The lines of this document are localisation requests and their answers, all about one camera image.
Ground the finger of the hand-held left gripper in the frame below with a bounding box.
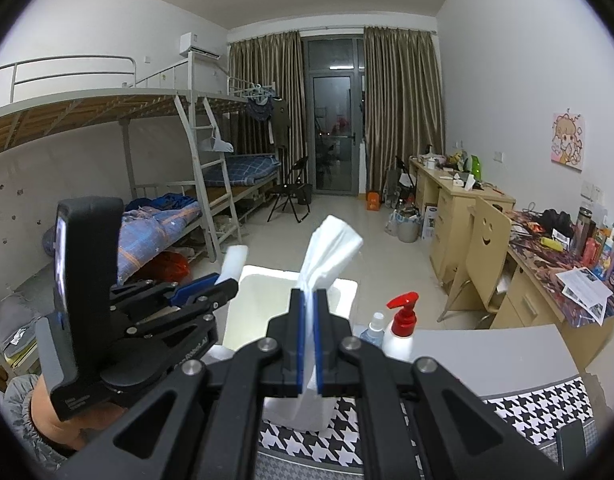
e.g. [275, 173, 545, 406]
[110, 272, 223, 318]
[122, 277, 240, 341]

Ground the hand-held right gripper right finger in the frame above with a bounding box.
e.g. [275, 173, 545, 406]
[314, 287, 568, 480]

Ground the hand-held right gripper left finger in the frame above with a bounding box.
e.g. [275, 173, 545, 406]
[54, 287, 308, 480]

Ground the white foam piece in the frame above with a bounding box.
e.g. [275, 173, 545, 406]
[217, 244, 250, 286]

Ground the white foam box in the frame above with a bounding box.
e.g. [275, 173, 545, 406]
[207, 265, 360, 433]

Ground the white tissue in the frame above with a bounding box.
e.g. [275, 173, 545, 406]
[297, 215, 365, 398]

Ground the person's left forearm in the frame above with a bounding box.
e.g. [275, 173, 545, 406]
[2, 374, 70, 463]

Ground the person's left hand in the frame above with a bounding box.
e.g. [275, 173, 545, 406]
[30, 375, 130, 453]

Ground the red bag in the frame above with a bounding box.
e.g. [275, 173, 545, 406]
[147, 251, 193, 283]

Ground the small clear bottle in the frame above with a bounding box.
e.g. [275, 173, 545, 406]
[354, 311, 388, 346]

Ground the blue plaid quilt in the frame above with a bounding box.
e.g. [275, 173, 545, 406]
[43, 195, 200, 286]

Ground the white bottle with red pump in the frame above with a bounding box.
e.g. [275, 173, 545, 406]
[382, 291, 420, 363]

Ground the black folding chair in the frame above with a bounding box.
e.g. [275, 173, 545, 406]
[266, 156, 313, 224]

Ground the blue plaid bedsheet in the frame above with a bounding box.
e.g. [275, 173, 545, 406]
[209, 154, 280, 186]

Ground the white bucket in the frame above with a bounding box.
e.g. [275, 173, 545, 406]
[394, 209, 423, 243]

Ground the white bag on ladder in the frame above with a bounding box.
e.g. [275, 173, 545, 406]
[197, 127, 234, 153]

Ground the blue white carton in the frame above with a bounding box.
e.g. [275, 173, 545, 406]
[422, 202, 440, 241]

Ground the white metal bunk bed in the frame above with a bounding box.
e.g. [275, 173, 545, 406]
[187, 55, 283, 241]
[0, 56, 238, 281]

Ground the dark hanging coat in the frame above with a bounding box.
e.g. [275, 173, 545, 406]
[269, 100, 292, 148]

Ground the light wooden desk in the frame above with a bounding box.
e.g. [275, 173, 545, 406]
[408, 157, 614, 356]

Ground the blue hanging garment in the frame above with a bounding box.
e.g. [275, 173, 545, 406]
[246, 95, 275, 122]

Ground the wooden chair with smiley cutout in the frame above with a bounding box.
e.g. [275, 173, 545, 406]
[437, 196, 512, 323]

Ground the glass balcony door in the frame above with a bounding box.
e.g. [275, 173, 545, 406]
[303, 35, 367, 197]

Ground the brown curtain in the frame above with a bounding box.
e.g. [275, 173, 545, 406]
[363, 26, 447, 206]
[228, 30, 308, 196]

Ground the black white houndstooth mat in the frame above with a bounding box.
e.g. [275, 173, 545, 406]
[257, 375, 600, 480]

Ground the printed desk mat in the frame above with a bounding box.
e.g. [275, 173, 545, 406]
[507, 210, 614, 331]

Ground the white air conditioner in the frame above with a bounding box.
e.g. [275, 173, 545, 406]
[179, 32, 222, 59]

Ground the white printed paper sheet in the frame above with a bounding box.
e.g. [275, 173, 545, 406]
[557, 267, 612, 323]

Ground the black object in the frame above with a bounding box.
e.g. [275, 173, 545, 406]
[554, 417, 588, 471]

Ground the dark thermos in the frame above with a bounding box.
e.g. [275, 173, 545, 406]
[572, 205, 595, 256]

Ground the cartoon wall poster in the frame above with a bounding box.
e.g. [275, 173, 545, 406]
[551, 107, 586, 172]

